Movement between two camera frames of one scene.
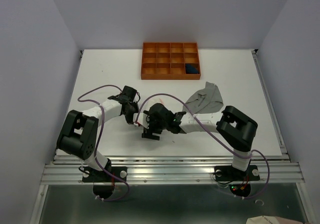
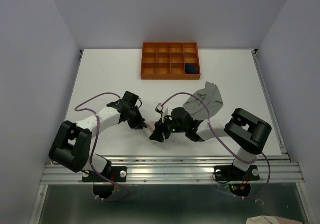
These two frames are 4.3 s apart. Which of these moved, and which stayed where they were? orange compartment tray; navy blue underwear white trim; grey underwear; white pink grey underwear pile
Moved: white pink grey underwear pile
Stayed: orange compartment tray; navy blue underwear white trim; grey underwear
